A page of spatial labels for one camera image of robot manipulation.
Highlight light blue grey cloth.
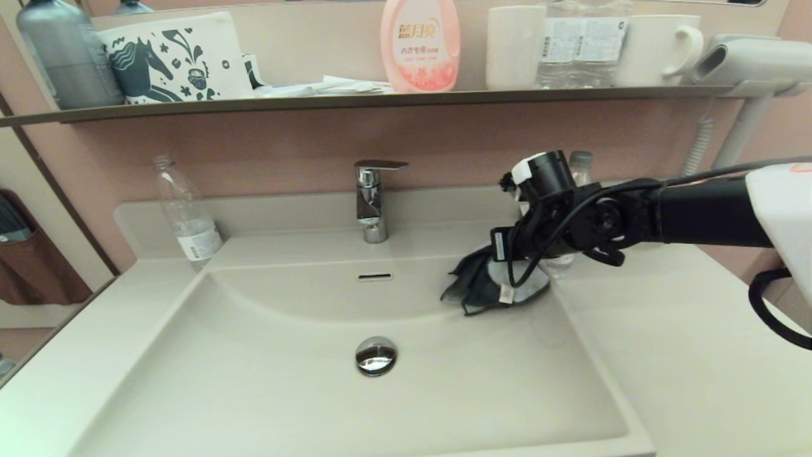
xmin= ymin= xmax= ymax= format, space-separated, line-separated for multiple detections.
xmin=441 ymin=244 xmax=551 ymax=316

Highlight chrome faucet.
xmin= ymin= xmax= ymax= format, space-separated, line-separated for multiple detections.
xmin=354 ymin=159 xmax=409 ymax=245

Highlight beige sink basin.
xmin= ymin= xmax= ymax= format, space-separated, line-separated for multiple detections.
xmin=67 ymin=219 xmax=654 ymax=457

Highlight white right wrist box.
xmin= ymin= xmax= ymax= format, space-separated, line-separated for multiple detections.
xmin=511 ymin=152 xmax=547 ymax=186

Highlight grey-capped clear plastic bottle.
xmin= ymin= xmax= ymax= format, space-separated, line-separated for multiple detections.
xmin=546 ymin=150 xmax=594 ymax=280

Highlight chrome drain stopper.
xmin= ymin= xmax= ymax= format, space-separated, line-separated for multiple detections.
xmin=354 ymin=336 xmax=398 ymax=376

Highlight water bottles on shelf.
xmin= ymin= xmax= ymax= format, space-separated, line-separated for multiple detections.
xmin=536 ymin=0 xmax=583 ymax=89

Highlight pink detergent bottle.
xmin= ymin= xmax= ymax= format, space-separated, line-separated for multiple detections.
xmin=380 ymin=0 xmax=461 ymax=94

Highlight white papers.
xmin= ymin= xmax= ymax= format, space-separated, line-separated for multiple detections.
xmin=254 ymin=75 xmax=394 ymax=98

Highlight white hair dryer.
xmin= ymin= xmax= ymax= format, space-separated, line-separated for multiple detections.
xmin=691 ymin=33 xmax=812 ymax=169

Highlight small white printed pouch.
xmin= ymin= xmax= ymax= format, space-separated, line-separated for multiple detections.
xmin=241 ymin=55 xmax=267 ymax=91

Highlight capless clear plastic bottle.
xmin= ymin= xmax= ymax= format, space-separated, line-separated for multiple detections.
xmin=152 ymin=156 xmax=225 ymax=274

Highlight white horse print pouch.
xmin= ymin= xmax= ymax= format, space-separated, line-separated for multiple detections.
xmin=97 ymin=11 xmax=254 ymax=105

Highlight grey translucent bottle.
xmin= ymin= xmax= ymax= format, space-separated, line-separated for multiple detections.
xmin=17 ymin=0 xmax=126 ymax=112

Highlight brown hanging bag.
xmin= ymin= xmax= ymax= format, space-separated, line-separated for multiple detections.
xmin=0 ymin=189 xmax=94 ymax=307

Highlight white handleless cup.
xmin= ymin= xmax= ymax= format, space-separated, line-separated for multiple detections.
xmin=486 ymin=6 xmax=546 ymax=91

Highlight long brown wall shelf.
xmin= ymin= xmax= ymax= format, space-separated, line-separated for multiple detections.
xmin=0 ymin=86 xmax=800 ymax=129

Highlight white coiled dryer cord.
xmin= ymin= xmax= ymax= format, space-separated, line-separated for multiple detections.
xmin=682 ymin=117 xmax=714 ymax=177

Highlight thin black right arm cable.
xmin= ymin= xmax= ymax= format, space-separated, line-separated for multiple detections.
xmin=506 ymin=156 xmax=812 ymax=289

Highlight white mug with handle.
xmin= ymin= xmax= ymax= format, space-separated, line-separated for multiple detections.
xmin=613 ymin=15 xmax=705 ymax=88

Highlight thick black right arm hose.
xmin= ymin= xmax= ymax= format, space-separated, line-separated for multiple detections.
xmin=749 ymin=268 xmax=812 ymax=351

